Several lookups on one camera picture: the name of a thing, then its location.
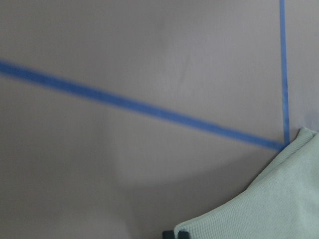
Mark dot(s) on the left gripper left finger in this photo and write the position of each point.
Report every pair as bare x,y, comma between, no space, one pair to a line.
168,235

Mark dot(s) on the olive green t-shirt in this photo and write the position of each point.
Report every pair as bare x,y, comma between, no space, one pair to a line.
281,203

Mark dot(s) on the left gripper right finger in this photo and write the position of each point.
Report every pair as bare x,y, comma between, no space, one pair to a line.
183,235

